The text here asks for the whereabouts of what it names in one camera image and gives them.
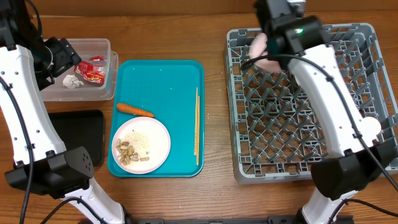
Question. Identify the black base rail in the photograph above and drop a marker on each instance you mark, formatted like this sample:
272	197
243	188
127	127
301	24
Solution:
279	219

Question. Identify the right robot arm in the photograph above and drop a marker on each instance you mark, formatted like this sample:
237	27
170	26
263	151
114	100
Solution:
355	155

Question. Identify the peanuts and rice scraps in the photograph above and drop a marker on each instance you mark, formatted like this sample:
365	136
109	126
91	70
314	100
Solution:
132	148

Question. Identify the red snack wrapper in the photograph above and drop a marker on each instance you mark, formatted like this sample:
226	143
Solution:
93	70

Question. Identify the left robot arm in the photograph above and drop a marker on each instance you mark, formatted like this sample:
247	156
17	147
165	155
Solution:
42	163

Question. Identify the wooden chopstick right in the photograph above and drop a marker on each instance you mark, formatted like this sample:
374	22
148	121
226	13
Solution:
198	130

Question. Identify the grey dishwasher rack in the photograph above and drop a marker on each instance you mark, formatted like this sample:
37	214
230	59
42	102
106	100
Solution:
275	135

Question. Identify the white cup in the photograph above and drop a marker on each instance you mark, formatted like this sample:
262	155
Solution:
369	128

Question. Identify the black tray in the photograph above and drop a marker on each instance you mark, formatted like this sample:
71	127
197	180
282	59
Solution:
82	128

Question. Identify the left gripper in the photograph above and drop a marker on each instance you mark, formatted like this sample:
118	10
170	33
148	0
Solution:
67	57

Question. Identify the wooden chopstick left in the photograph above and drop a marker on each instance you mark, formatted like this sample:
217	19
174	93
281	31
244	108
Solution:
195	124

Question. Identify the orange carrot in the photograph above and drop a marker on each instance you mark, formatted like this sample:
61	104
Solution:
128	109

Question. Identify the foil ball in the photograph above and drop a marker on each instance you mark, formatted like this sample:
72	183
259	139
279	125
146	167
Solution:
71	82

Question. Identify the teal serving tray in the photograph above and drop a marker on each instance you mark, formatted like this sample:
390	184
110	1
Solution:
167	89

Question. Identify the clear plastic bin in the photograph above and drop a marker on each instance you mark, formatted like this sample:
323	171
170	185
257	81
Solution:
86	49

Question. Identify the pink dinner plate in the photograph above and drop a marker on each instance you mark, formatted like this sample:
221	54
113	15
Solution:
160	144

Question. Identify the wooden chopstick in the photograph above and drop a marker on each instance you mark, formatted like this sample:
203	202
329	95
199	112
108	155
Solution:
198	130
195	124

